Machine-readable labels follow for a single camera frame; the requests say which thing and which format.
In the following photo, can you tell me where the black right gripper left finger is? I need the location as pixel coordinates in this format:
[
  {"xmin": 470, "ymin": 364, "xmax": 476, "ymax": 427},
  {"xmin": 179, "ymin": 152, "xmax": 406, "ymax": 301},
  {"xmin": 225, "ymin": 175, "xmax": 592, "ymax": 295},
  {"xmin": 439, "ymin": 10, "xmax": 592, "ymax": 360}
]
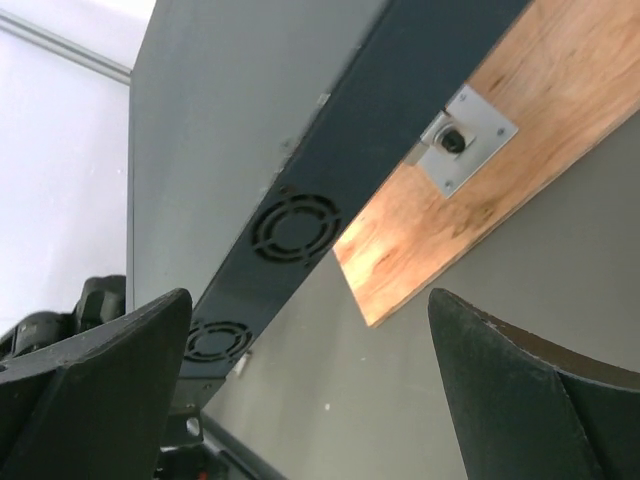
[{"xmin": 1, "ymin": 288, "xmax": 192, "ymax": 479}]

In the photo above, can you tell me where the dark blue network switch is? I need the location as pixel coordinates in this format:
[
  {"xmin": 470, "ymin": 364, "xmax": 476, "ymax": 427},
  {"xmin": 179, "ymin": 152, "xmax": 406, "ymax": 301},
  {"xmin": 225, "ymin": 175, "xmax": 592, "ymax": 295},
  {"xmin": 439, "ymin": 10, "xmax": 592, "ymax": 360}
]
[{"xmin": 127, "ymin": 1, "xmax": 525, "ymax": 378}]

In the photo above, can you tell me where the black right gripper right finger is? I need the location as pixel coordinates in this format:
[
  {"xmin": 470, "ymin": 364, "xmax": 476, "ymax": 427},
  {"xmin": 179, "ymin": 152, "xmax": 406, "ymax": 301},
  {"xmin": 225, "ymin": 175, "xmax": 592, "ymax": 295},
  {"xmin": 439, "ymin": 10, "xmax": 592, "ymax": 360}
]
[{"xmin": 428, "ymin": 288, "xmax": 639, "ymax": 479}]

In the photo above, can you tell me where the wooden board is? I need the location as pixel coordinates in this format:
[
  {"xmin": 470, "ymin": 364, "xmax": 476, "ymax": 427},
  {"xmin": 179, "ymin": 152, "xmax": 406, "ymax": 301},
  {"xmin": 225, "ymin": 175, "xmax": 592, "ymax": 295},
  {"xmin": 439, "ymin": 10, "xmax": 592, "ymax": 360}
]
[{"xmin": 335, "ymin": 1, "xmax": 639, "ymax": 327}]

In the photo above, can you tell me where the metal post with bracket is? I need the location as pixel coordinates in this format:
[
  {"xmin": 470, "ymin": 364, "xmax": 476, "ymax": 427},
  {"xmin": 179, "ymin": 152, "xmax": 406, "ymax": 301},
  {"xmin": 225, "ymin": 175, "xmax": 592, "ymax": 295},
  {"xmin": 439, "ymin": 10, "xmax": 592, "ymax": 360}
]
[{"xmin": 404, "ymin": 84, "xmax": 518, "ymax": 198}]

